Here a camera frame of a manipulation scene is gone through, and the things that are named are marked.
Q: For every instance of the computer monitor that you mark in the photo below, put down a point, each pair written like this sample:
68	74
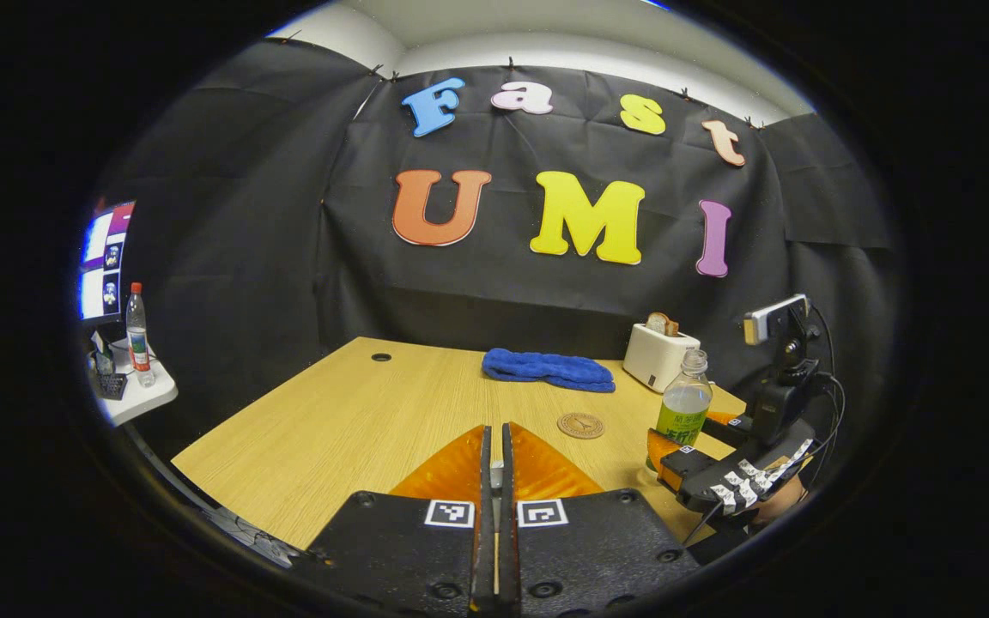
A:
104	266

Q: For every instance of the round brown coaster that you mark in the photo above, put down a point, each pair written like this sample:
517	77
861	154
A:
581	426

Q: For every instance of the green label water bottle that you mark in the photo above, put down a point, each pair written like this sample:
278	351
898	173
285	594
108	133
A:
685	403

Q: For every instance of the white side table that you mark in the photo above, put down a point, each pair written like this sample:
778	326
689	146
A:
147	399

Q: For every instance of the blue towel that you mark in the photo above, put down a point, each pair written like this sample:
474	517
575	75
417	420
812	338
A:
546	369

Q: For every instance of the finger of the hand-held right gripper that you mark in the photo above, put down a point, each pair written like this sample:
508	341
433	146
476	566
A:
722	425
683	470

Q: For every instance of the white toaster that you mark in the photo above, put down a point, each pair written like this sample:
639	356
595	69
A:
658	360

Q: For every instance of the toast slice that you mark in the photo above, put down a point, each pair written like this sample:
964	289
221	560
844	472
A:
662	324

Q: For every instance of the black keyboard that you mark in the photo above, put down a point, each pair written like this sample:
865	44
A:
112	386

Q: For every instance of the red cap plastic bottle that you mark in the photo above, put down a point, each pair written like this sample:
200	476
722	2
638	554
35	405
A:
139	343

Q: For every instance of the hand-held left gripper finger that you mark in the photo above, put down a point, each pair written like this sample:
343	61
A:
487	515
507	549

